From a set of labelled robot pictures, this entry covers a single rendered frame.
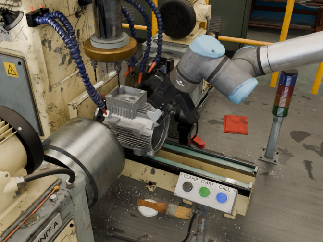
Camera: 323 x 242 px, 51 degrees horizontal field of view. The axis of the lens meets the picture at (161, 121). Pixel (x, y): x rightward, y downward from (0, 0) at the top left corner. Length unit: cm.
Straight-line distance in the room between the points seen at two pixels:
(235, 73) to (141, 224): 62
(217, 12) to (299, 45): 332
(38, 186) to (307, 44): 80
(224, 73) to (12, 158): 57
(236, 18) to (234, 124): 270
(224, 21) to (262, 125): 271
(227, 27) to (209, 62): 340
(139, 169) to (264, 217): 49
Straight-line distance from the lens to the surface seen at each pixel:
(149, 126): 118
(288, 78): 133
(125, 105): 122
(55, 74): 129
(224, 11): 430
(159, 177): 131
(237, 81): 95
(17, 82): 129
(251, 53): 107
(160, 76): 141
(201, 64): 95
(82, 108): 124
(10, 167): 79
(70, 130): 105
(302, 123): 184
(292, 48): 104
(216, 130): 166
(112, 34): 114
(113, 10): 112
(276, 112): 140
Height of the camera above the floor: 176
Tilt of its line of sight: 34 degrees down
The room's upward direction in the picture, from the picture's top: straight up
